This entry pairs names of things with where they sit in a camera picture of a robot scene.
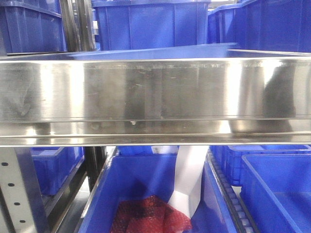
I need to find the blue plastic tray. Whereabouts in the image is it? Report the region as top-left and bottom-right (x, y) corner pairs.
(69, 43), (240, 60)

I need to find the stainless steel shelf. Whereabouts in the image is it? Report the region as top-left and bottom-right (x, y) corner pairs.
(0, 49), (311, 147)

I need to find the white paper strip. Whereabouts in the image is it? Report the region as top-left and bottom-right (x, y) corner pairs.
(168, 145), (209, 218)

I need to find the blue bin lower centre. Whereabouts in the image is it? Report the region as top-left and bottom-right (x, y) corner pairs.
(79, 147), (236, 233)

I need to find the blue bin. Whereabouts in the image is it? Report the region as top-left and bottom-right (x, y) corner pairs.
(241, 155), (311, 233)
(210, 144), (311, 186)
(31, 147), (84, 196)
(79, 147), (236, 233)

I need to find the blue bin behind right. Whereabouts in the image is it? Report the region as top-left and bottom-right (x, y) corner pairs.
(210, 144), (311, 186)

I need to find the red mesh bag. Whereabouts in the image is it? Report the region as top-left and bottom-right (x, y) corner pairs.
(110, 195), (192, 233)

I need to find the blue crate upper centre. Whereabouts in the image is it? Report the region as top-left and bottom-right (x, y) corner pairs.
(91, 0), (211, 50)

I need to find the blue crate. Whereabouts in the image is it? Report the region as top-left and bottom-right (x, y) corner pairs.
(207, 0), (311, 52)
(91, 0), (211, 50)
(0, 0), (67, 53)

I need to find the blue bin lower left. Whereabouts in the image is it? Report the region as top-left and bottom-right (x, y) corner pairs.
(31, 147), (84, 196)

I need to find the blue bin lower right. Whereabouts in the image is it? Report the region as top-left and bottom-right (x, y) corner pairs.
(241, 155), (311, 233)

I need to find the blue crate upper right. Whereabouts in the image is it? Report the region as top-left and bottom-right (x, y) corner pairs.
(207, 0), (311, 52)

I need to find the blue crate upper left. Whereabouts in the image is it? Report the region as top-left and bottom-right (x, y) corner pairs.
(0, 0), (67, 53)

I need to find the roller conveyor rail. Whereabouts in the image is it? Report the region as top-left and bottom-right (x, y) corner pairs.
(207, 149), (256, 233)

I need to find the perforated grey shelf post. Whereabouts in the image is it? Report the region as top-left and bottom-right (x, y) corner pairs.
(0, 147), (50, 233)

